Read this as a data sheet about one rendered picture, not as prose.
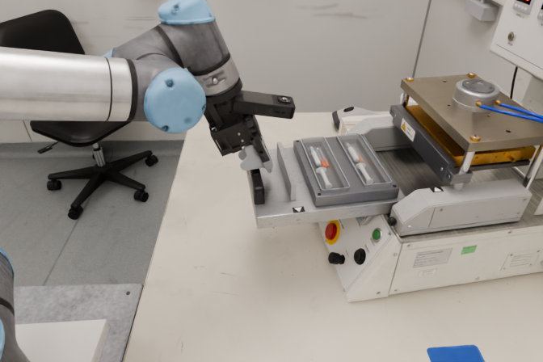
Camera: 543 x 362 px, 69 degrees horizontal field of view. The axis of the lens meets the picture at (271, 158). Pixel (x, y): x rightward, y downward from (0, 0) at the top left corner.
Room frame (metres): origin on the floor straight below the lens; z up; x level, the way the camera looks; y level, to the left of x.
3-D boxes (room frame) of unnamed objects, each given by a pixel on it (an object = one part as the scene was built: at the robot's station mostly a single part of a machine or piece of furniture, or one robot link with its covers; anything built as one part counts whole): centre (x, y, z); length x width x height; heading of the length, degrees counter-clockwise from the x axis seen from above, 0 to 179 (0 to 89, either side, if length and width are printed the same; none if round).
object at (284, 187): (0.66, -0.10, 0.97); 0.30 x 0.22 x 0.08; 99
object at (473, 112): (0.69, -0.44, 1.08); 0.31 x 0.24 x 0.13; 9
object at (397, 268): (0.69, -0.40, 0.84); 0.53 x 0.37 x 0.17; 99
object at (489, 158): (0.70, -0.40, 1.07); 0.22 x 0.17 x 0.10; 9
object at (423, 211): (0.56, -0.35, 0.97); 0.26 x 0.05 x 0.07; 99
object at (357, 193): (0.67, -0.15, 0.98); 0.20 x 0.17 x 0.03; 9
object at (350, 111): (1.22, -0.32, 0.79); 0.20 x 0.08 x 0.08; 92
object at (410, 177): (0.71, -0.44, 0.93); 0.46 x 0.35 x 0.01; 99
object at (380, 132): (0.83, -0.31, 0.97); 0.25 x 0.05 x 0.07; 99
